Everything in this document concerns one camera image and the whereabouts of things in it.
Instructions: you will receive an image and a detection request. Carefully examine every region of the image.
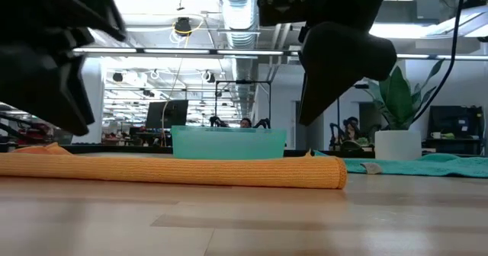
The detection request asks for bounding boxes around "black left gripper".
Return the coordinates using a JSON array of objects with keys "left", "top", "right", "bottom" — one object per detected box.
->
[{"left": 0, "top": 0, "right": 127, "bottom": 137}]

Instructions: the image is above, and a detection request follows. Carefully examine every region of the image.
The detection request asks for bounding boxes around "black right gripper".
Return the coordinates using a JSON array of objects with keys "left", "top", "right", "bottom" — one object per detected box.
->
[{"left": 257, "top": 0, "right": 398, "bottom": 126}]

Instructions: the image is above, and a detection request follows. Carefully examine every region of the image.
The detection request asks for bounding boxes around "teal microfiber towel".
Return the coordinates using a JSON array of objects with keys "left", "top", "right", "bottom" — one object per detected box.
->
[{"left": 312, "top": 149, "right": 488, "bottom": 179}]

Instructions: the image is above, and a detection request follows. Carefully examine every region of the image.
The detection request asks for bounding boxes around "orange microfiber towel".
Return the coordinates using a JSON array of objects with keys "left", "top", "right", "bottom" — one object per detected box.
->
[{"left": 0, "top": 142, "right": 348, "bottom": 190}]

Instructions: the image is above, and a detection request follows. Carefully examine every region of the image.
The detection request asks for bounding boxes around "translucent teal plastic basket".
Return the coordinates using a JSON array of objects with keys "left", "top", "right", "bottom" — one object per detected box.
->
[{"left": 170, "top": 125, "right": 287, "bottom": 161}]

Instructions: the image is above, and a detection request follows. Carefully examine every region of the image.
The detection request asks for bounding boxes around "white pillar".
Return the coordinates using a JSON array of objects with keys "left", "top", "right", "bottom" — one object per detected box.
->
[{"left": 72, "top": 57, "right": 107, "bottom": 145}]

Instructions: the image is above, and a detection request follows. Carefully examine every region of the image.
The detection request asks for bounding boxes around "person with headphones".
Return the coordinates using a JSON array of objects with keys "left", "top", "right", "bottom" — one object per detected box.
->
[{"left": 335, "top": 117, "right": 369, "bottom": 151}]

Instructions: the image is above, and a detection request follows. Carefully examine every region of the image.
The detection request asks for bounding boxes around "green plant in white pot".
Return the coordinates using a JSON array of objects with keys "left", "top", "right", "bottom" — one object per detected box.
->
[{"left": 361, "top": 59, "right": 446, "bottom": 162}]

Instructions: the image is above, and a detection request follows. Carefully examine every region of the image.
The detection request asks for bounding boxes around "black background monitor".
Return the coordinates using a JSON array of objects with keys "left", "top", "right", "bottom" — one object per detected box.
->
[{"left": 145, "top": 99, "right": 190, "bottom": 130}]

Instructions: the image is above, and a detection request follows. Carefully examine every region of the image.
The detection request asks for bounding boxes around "overhead LED light bar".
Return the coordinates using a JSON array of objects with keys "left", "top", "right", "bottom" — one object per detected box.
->
[{"left": 72, "top": 46, "right": 488, "bottom": 62}]

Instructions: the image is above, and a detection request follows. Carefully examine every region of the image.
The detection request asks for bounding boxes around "black shelf unit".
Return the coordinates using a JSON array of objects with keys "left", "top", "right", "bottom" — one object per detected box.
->
[{"left": 426, "top": 105, "right": 485, "bottom": 156}]

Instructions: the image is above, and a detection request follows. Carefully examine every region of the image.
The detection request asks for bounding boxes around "black metal table frame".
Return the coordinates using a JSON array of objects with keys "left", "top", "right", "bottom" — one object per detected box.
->
[{"left": 0, "top": 143, "right": 488, "bottom": 160}]

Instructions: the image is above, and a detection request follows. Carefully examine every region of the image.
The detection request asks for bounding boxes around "silver ventilation duct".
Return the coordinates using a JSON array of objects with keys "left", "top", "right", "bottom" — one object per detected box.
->
[{"left": 217, "top": 0, "right": 262, "bottom": 127}]

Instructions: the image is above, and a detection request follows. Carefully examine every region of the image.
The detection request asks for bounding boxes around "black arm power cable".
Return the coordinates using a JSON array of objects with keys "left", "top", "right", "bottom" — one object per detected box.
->
[{"left": 411, "top": 0, "right": 469, "bottom": 124}]

